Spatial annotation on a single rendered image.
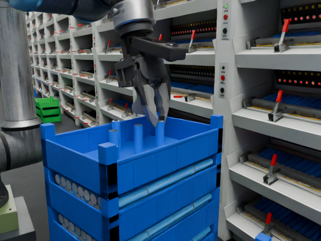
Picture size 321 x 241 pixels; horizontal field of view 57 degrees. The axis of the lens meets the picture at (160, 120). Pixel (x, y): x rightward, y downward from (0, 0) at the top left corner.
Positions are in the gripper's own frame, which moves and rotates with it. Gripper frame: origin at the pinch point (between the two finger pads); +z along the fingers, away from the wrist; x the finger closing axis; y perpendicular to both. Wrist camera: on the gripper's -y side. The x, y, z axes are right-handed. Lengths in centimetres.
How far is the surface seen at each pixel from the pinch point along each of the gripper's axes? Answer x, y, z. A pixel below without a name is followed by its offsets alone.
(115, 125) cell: 6.8, 6.5, -0.6
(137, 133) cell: 6.8, 0.1, 1.5
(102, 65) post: -88, 135, -42
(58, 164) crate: 21.1, 5.2, 3.6
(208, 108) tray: -48, 21, 1
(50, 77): -147, 335, -73
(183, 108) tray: -53, 38, -1
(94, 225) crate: 21.1, -2.4, 13.4
